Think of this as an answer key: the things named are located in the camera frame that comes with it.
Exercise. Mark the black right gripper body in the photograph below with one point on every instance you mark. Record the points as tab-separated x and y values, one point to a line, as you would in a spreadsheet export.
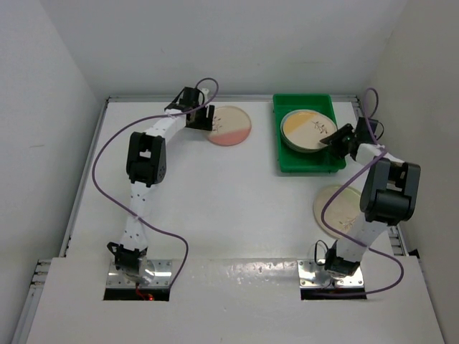
349	137

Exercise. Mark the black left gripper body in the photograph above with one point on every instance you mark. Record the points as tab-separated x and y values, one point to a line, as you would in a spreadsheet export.
204	120

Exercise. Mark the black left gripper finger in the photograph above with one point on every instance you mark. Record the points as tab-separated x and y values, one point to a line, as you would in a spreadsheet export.
209	117
193	120

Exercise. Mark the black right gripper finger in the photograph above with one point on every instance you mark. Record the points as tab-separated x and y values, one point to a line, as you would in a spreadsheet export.
344	133
338	152

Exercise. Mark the beige plate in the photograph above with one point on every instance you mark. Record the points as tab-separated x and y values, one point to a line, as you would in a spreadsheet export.
303	139
342	212
231	125
310	118

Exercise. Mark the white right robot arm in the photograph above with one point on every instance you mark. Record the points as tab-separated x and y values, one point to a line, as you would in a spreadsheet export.
389	194

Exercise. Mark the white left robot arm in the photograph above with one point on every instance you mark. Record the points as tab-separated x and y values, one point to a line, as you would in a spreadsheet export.
146	168

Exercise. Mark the green plastic bin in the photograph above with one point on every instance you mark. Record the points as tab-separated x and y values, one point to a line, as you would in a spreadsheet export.
291	161

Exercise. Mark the white front cover board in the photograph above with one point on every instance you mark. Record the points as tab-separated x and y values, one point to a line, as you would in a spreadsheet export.
228	301

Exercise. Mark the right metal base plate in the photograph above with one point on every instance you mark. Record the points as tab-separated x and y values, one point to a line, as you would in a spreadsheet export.
312	276

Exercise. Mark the metal base plate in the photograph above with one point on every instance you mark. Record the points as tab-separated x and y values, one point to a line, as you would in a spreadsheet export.
312	276
157	272

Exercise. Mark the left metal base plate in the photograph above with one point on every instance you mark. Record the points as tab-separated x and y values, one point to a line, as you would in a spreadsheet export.
157	272

